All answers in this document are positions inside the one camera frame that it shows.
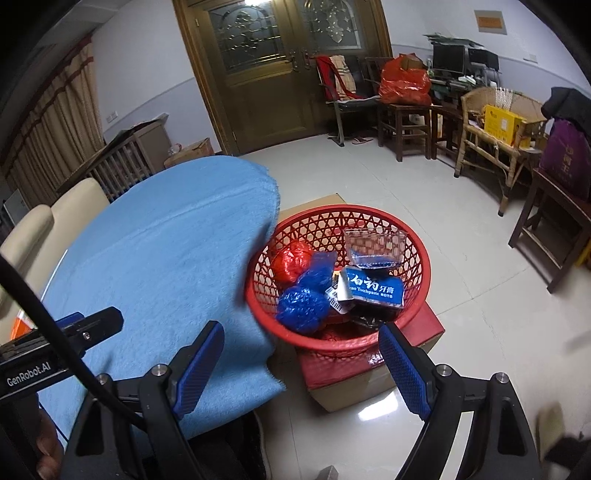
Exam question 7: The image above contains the purple bag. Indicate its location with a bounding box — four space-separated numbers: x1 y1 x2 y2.
539 117 591 199

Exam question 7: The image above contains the large red plastic bag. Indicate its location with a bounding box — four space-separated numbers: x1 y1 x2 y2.
379 54 432 106

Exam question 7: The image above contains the beige sofa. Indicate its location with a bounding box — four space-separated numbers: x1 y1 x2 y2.
0 178 112 342

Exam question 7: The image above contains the wooden crib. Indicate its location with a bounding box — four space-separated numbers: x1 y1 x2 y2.
58 117 171 204

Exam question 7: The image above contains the black cable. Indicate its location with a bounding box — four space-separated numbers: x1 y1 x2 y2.
0 254 148 430

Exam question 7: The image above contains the rattan chair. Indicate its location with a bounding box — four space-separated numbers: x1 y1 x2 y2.
455 87 548 217

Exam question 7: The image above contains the small cardboard box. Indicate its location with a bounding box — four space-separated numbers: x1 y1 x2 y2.
164 137 215 169

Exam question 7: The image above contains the red plastic basket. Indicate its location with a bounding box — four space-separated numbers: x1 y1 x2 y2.
245 204 432 356

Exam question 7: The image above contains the blue toothpaste box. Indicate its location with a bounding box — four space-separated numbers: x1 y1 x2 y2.
337 266 406 309

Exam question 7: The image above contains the white barcode packet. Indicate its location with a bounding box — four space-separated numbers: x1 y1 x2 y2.
324 274 352 315

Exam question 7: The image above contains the red garment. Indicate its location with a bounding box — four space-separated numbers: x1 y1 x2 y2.
315 55 365 100

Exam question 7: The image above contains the black metal chair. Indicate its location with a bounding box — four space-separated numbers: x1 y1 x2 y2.
315 54 384 146

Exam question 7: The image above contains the red plastic bag ball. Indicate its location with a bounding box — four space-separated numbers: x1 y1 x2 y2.
270 240 315 284

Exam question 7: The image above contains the blue tablecloth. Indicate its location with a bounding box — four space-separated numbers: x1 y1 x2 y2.
34 156 288 444

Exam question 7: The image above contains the black plastic bag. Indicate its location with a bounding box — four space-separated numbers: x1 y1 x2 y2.
344 300 407 333

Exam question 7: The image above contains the orange box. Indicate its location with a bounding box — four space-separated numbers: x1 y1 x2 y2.
11 309 37 342

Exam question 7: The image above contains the white board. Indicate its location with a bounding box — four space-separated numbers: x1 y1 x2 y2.
2 188 26 227

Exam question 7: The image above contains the black monitor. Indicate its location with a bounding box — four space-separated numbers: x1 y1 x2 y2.
431 45 467 79

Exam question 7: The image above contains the orange wall sign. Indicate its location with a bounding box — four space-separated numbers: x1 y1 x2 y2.
475 10 509 35

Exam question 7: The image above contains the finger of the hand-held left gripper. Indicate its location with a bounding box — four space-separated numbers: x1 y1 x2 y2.
55 307 124 356

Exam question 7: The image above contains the cardboard box with red top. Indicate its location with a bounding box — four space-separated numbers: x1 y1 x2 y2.
277 193 446 413

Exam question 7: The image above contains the dark wooden chair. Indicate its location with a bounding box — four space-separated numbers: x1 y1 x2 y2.
365 56 444 162
508 168 591 294

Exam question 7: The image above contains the blue foil snack packet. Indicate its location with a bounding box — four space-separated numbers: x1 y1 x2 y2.
343 227 408 271

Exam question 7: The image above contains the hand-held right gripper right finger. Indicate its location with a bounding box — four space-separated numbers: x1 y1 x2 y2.
378 322 541 480

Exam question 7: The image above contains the yellow box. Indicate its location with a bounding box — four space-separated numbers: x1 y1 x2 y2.
482 104 527 147

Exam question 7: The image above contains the black garment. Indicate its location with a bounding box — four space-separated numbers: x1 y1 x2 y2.
541 87 591 123

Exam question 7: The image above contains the blue plastic bag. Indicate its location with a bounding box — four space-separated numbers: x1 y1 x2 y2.
277 250 339 334

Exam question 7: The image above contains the person's left hand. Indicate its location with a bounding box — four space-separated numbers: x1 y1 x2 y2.
36 406 64 480

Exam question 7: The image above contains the beige striped scarf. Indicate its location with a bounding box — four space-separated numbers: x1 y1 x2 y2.
330 55 357 93

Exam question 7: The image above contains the brown wooden door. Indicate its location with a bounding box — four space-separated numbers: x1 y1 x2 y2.
173 0 393 155

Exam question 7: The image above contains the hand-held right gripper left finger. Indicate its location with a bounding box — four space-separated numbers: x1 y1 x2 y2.
60 320 226 480

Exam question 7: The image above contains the beige curtain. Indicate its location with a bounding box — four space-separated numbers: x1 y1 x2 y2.
0 39 107 195

